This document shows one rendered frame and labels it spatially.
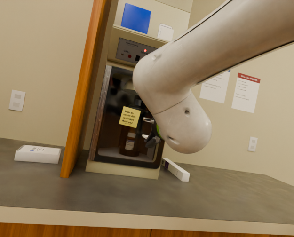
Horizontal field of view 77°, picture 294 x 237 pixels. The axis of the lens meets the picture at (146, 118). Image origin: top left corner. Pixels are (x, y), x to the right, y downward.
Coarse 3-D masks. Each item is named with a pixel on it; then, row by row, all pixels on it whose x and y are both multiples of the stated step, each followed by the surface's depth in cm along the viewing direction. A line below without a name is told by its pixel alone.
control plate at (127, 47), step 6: (120, 42) 69; (126, 42) 69; (132, 42) 69; (120, 48) 70; (126, 48) 70; (132, 48) 70; (138, 48) 71; (144, 48) 71; (150, 48) 71; (156, 48) 71; (120, 54) 72; (126, 54) 72; (132, 54) 72; (138, 54) 72; (144, 54) 72; (126, 60) 74; (132, 60) 74
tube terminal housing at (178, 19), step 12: (120, 0) 76; (132, 0) 77; (144, 0) 78; (120, 12) 76; (156, 12) 79; (168, 12) 81; (180, 12) 82; (120, 24) 76; (156, 24) 80; (168, 24) 81; (180, 24) 82; (156, 36) 80; (108, 60) 76; (96, 168) 77; (108, 168) 78; (120, 168) 79; (132, 168) 80; (144, 168) 82
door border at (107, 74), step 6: (108, 66) 75; (108, 72) 75; (108, 78) 75; (102, 84) 74; (108, 84) 75; (102, 90) 75; (102, 96) 75; (102, 102) 75; (102, 108) 75; (96, 114) 74; (102, 114) 75; (96, 126) 75; (96, 132) 75; (96, 138) 75; (96, 144) 75; (90, 150) 75; (90, 156) 75
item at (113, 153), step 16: (112, 80) 75; (128, 80) 77; (112, 96) 76; (128, 96) 77; (112, 112) 76; (144, 112) 79; (112, 128) 76; (128, 128) 78; (144, 128) 79; (112, 144) 77; (128, 144) 78; (144, 144) 80; (160, 144) 81; (96, 160) 76; (112, 160) 77; (128, 160) 79; (144, 160) 80; (160, 160) 82
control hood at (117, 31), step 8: (112, 24) 65; (112, 32) 66; (120, 32) 66; (128, 32) 66; (136, 32) 66; (112, 40) 68; (136, 40) 68; (144, 40) 68; (152, 40) 69; (160, 40) 69; (112, 48) 70; (112, 56) 73; (128, 64) 76
